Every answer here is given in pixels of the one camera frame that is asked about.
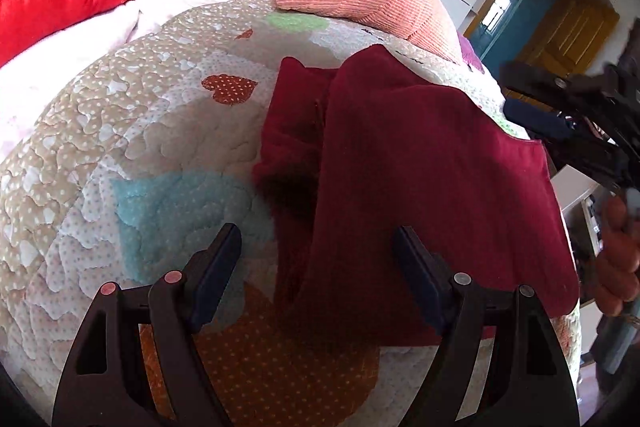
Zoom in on purple pillow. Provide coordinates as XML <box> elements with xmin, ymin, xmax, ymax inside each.
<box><xmin>457</xmin><ymin>32</ymin><xmax>486</xmax><ymax>72</ymax></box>

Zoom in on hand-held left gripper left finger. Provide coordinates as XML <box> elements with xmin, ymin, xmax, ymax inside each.
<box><xmin>51</xmin><ymin>223</ymin><xmax>243</xmax><ymax>427</ymax></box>

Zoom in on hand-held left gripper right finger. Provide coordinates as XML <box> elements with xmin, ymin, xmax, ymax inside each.
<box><xmin>391</xmin><ymin>226</ymin><xmax>581</xmax><ymax>427</ymax></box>

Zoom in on wooden door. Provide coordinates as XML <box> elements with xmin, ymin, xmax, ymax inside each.
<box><xmin>517</xmin><ymin>0</ymin><xmax>621</xmax><ymax>80</ymax></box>

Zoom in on patchwork quilt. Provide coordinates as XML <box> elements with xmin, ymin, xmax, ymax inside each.
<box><xmin>0</xmin><ymin>0</ymin><xmax>583</xmax><ymax>427</ymax></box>

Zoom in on maroon sweater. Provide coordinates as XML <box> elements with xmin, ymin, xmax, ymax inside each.
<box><xmin>251</xmin><ymin>44</ymin><xmax>581</xmax><ymax>348</ymax></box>

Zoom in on white cabinet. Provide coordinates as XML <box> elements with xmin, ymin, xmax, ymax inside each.
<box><xmin>552</xmin><ymin>162</ymin><xmax>608</xmax><ymax>258</ymax></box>

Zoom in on person's right hand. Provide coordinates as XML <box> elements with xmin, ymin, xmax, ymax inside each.
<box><xmin>597</xmin><ymin>193</ymin><xmax>640</xmax><ymax>318</ymax></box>

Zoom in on blue glass door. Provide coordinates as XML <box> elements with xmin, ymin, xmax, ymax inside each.
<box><xmin>470</xmin><ymin>0</ymin><xmax>566</xmax><ymax>68</ymax></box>

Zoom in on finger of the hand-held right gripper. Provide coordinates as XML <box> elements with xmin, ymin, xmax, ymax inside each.
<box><xmin>502</xmin><ymin>98</ymin><xmax>628</xmax><ymax>191</ymax></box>
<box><xmin>500</xmin><ymin>61</ymin><xmax>608</xmax><ymax>100</ymax></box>

